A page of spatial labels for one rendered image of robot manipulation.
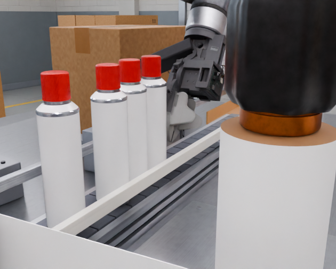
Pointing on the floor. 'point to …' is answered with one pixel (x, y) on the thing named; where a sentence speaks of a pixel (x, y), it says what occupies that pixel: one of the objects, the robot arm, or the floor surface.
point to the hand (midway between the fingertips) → (167, 134)
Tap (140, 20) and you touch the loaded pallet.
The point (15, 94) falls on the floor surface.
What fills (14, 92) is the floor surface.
